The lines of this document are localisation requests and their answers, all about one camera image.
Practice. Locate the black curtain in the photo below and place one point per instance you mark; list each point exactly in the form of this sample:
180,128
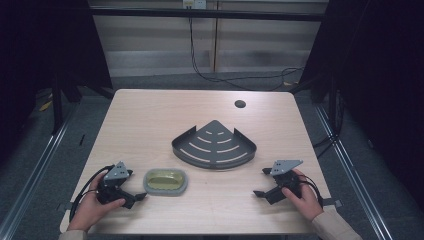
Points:
40,50
380,66

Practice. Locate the grey soap dish yellow insert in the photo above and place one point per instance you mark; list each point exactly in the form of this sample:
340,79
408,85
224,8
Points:
165,180

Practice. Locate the metal floor rail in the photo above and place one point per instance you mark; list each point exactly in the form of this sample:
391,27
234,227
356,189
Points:
353,173
36,173

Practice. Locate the small black floor piece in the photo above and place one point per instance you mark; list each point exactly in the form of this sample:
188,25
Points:
81,139

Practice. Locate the black horizontal bar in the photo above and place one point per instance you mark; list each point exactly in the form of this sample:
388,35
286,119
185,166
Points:
206,14

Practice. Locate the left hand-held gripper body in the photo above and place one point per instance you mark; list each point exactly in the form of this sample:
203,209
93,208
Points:
113,195

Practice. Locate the black metal stand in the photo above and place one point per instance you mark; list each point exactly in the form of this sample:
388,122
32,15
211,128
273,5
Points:
57,106

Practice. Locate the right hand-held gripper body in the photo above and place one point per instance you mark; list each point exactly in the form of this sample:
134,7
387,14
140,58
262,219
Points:
287,181

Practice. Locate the person's right hand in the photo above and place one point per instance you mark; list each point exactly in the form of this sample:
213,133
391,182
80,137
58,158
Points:
308,200

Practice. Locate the white wall power outlet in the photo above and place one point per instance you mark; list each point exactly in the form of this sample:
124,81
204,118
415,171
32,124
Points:
194,3

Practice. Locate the person's left hand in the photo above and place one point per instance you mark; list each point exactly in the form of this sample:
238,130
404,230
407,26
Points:
87,209

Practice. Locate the grey table edge bracket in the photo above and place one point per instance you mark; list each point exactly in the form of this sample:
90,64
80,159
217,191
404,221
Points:
63,207
333,202

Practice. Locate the yellow floor tape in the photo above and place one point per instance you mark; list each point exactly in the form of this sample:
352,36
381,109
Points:
45,106

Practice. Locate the dark grey corner shelf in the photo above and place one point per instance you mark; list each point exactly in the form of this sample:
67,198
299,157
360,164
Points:
213,133

